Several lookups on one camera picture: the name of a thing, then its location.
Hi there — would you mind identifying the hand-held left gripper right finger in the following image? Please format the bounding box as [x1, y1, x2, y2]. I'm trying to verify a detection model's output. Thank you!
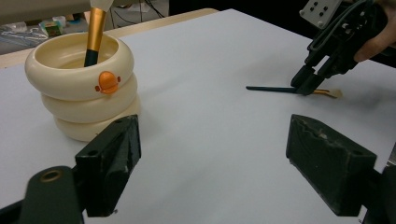
[285, 113, 378, 217]

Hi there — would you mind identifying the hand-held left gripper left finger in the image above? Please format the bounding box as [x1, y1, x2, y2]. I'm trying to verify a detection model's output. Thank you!
[74, 114, 143, 218]

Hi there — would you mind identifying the thin dark makeup brush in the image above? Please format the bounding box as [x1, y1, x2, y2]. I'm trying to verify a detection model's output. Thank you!
[246, 86, 344, 99]

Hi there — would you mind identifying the cream ringed brush holder cup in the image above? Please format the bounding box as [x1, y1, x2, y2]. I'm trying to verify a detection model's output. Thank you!
[24, 32, 142, 143]

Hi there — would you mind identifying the large gold-ferrule makeup brush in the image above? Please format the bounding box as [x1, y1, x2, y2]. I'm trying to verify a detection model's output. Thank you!
[83, 0, 115, 68]

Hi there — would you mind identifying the small green box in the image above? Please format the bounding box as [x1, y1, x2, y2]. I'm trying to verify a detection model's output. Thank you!
[42, 20, 64, 37]

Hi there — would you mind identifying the clear plastic bag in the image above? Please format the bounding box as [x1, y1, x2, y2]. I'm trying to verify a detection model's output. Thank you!
[0, 21, 42, 47]

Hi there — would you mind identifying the light wooden desk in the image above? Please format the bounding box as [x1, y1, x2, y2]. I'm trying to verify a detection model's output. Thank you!
[0, 0, 92, 26]

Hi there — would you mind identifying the grey right gripper cable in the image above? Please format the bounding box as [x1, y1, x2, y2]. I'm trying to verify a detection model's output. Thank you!
[309, 0, 370, 52]

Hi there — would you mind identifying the bundle of black cables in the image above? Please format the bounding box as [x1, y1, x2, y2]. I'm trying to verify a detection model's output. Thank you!
[113, 0, 166, 21]

